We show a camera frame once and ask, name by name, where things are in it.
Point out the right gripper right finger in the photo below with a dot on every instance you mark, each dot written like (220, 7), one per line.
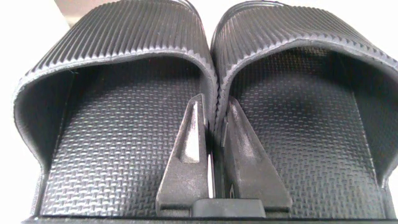
(248, 174)

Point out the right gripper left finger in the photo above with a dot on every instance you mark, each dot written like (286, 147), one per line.
(186, 174)

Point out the black ribbed slipper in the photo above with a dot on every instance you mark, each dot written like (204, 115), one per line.
(311, 124)
(109, 140)

